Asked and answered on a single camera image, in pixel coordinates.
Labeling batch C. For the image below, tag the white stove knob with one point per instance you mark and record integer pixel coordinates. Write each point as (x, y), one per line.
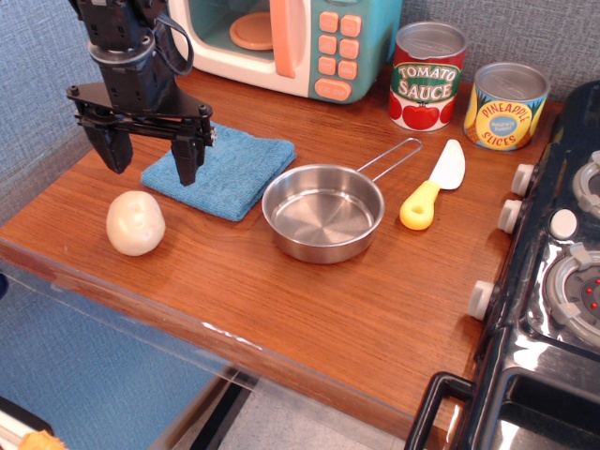
(522, 179)
(480, 298)
(508, 218)

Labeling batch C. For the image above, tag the white stove knob top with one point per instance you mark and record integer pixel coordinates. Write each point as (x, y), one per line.
(522, 179)

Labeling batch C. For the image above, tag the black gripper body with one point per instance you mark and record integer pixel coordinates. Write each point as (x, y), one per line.
(138, 94)

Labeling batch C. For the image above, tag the toy knife yellow handle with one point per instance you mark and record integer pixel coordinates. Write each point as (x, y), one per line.
(418, 210)

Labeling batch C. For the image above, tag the pineapple slices can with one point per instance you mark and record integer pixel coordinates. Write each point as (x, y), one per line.
(506, 103)

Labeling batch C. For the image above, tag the small steel pan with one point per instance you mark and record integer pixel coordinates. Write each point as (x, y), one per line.
(327, 213)

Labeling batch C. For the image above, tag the white toy potato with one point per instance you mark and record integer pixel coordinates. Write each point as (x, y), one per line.
(134, 223)

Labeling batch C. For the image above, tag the white stove knob bottom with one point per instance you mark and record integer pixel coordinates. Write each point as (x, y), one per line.
(480, 298)

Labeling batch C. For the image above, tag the orange fuzzy object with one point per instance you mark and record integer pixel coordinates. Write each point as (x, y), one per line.
(41, 440)

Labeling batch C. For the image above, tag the orange plate in microwave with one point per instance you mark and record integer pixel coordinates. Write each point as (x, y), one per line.
(253, 32)

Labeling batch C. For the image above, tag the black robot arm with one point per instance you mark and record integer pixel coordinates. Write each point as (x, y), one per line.
(132, 44)

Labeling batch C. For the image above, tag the white stove knob middle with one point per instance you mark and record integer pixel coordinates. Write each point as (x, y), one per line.
(508, 218)

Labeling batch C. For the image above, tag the blue folded towel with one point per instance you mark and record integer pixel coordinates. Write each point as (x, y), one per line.
(236, 172)

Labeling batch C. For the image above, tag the tomato sauce can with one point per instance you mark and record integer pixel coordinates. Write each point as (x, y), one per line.
(426, 72)

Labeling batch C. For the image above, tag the teal toy microwave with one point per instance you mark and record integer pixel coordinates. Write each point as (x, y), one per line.
(326, 50)

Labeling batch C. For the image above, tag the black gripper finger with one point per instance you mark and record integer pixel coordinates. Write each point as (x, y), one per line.
(188, 155)
(113, 146)

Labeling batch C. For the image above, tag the black toy stove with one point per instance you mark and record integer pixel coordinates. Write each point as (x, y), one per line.
(536, 383)

